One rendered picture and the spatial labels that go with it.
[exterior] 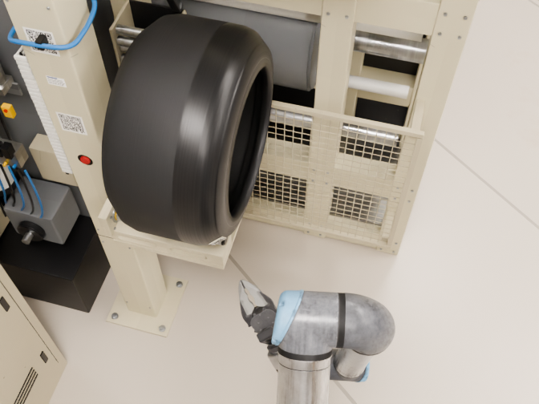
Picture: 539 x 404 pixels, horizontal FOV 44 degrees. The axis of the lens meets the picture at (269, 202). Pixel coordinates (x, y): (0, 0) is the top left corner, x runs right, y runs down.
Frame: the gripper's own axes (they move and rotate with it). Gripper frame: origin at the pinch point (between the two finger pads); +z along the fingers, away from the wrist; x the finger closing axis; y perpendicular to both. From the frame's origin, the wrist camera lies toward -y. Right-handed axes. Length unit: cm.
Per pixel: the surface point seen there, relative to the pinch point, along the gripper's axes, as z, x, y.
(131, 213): 31.1, -13.5, -7.3
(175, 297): -13, -46, 104
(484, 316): -83, 64, 100
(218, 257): 6.0, -6.0, 22.5
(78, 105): 62, -13, 3
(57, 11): 78, -1, -20
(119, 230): 27.3, -28.6, 27.8
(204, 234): 17.5, -0.8, -6.4
